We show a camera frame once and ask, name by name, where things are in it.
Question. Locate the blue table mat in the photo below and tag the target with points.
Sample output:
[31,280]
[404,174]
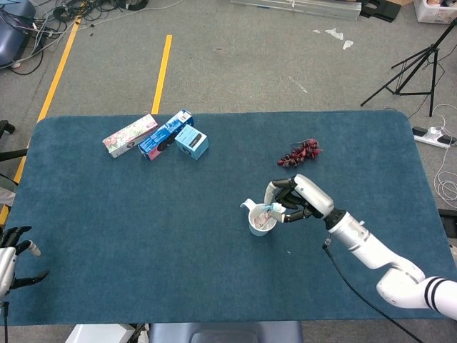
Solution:
[143,232]

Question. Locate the short yellow floor tape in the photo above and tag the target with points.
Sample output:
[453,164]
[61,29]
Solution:
[162,71]

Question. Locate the black tripod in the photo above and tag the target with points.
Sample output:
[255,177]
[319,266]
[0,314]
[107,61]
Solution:
[432,50]

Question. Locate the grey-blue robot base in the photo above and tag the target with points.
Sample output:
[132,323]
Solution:
[221,332]

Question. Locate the dark blue padded chair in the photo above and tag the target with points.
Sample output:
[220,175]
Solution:
[10,43]

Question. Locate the light blue toothbrush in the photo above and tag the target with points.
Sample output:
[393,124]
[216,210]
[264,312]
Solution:
[275,206]

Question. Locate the white base box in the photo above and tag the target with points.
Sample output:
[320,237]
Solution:
[96,334]

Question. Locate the black office chair base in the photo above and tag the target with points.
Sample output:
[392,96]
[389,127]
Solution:
[10,154]

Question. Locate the long yellow floor tape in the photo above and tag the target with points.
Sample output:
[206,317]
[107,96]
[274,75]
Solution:
[53,82]

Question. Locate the white power strip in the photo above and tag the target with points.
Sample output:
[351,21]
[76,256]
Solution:
[428,137]

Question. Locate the light blue cube box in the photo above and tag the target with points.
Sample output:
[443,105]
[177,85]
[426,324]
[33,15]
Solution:
[191,143]

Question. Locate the aluminium rail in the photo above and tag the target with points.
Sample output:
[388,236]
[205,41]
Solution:
[321,9]

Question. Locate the white toothpaste tube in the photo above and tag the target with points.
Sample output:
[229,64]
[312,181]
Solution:
[264,218]

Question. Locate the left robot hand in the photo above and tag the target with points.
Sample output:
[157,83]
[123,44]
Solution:
[6,265]

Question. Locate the black metal bracket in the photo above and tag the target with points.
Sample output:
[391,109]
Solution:
[380,10]

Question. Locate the person in track trousers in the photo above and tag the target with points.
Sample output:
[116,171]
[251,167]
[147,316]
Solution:
[6,196]

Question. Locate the floral pink white box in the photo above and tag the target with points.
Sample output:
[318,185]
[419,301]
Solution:
[130,135]

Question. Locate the large white paper scrap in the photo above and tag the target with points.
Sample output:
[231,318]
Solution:
[335,34]

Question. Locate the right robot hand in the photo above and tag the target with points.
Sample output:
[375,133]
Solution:
[314,194]

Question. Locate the blue toothpaste box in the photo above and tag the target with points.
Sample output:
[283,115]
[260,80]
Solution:
[157,137]

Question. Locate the white storage box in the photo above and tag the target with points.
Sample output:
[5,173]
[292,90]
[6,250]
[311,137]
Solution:
[428,12]

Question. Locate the red grape bunch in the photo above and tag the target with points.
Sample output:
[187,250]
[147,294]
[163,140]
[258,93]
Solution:
[300,154]

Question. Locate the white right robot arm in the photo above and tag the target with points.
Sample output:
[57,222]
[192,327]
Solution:
[357,237]

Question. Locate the small white paper scrap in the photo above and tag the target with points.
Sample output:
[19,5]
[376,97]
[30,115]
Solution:
[347,44]

